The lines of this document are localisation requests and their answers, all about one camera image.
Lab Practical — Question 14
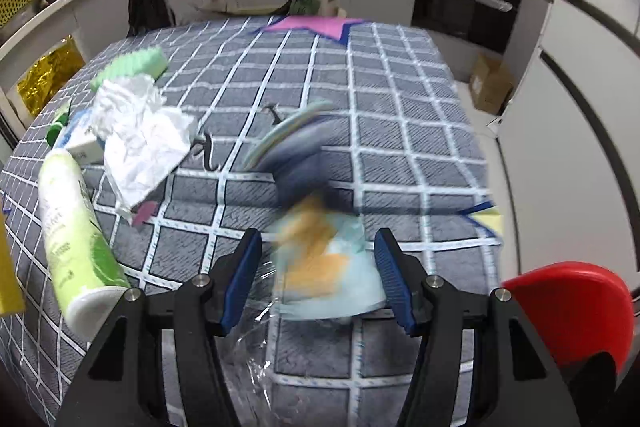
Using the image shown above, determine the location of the red trash bin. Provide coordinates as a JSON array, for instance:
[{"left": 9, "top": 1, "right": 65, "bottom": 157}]
[{"left": 502, "top": 261, "right": 634, "bottom": 372}]

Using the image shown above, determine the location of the light green white bottle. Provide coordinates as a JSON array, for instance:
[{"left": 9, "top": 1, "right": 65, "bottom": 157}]
[{"left": 38, "top": 148, "right": 129, "bottom": 341}]

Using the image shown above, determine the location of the snack wrapper packet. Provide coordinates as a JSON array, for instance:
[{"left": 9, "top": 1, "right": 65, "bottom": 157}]
[{"left": 272, "top": 194, "right": 386, "bottom": 321}]

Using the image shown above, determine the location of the green sponge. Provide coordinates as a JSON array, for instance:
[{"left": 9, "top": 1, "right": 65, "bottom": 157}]
[{"left": 90, "top": 46, "right": 168, "bottom": 92}]

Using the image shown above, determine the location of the clear plastic wrap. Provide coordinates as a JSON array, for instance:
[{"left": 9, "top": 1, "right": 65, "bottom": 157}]
[{"left": 230, "top": 296, "right": 281, "bottom": 426}]

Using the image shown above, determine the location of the blue white carton box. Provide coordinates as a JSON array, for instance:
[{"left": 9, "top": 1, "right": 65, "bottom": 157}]
[{"left": 54, "top": 108, "right": 104, "bottom": 166}]

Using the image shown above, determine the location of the crumpled white tissue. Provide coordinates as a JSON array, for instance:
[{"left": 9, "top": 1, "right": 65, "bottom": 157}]
[{"left": 89, "top": 75, "right": 198, "bottom": 225}]

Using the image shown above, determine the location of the green cream tube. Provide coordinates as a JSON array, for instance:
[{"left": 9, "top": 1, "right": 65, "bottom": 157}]
[{"left": 46, "top": 102, "right": 70, "bottom": 147}]

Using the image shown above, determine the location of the cardboard box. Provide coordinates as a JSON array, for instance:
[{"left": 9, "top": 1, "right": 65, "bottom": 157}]
[{"left": 469, "top": 53, "right": 514, "bottom": 116}]

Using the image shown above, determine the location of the grey checkered tablecloth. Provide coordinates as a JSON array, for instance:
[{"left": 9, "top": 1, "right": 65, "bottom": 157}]
[{"left": 1, "top": 18, "right": 499, "bottom": 426}]

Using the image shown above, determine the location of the gold foil bag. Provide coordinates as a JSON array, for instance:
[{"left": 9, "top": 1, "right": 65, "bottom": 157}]
[{"left": 17, "top": 35, "right": 85, "bottom": 117}]

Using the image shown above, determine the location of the black built-in oven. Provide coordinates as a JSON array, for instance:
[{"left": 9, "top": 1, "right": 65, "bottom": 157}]
[{"left": 411, "top": 0, "right": 521, "bottom": 53}]

